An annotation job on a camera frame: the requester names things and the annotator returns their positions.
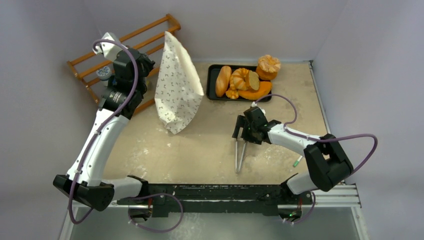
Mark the patterned white paper bag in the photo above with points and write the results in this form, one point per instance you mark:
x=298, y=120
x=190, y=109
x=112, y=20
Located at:
x=178, y=91

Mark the aluminium frame rail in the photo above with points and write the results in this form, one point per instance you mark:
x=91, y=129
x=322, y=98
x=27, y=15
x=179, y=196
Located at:
x=334, y=198

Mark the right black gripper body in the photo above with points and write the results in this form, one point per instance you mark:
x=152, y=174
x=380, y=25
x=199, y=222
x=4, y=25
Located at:
x=241, y=133

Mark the blue lid jar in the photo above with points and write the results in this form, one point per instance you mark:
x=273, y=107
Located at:
x=104, y=74

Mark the black plastic tray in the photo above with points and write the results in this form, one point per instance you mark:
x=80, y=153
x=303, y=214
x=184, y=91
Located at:
x=212, y=75

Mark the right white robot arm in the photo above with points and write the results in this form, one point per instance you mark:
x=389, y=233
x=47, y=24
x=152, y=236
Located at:
x=327, y=162

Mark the fake bread slice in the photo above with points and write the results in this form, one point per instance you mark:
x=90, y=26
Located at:
x=252, y=80

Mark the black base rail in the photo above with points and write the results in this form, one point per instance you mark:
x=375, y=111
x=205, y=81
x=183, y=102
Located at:
x=139, y=188

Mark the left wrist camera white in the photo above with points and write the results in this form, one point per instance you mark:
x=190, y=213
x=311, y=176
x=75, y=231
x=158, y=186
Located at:
x=107, y=49

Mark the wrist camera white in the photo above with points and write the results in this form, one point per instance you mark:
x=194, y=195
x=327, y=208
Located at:
x=254, y=105
x=107, y=49

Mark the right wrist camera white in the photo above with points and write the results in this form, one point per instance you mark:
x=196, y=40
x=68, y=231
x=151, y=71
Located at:
x=254, y=105

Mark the orange wooden rack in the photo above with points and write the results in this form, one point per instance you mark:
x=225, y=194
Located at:
x=148, y=39

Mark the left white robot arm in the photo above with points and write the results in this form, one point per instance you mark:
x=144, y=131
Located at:
x=85, y=177

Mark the long fake bread loaf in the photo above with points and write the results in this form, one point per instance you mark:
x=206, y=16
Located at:
x=222, y=80

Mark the small striped fake bread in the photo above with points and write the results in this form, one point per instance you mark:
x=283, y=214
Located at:
x=237, y=79

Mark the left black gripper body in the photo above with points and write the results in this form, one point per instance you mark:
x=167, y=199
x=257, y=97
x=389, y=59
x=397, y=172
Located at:
x=147, y=65

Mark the round fake bread roll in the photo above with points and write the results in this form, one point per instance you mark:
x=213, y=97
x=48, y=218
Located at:
x=265, y=88

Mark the fake muffin orange cup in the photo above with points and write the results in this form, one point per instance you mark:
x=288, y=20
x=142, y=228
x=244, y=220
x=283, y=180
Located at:
x=268, y=67

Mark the braided fake bread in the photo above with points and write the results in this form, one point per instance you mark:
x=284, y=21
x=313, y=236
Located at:
x=232, y=93

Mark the green cap white marker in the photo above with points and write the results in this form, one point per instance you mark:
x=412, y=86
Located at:
x=296, y=162

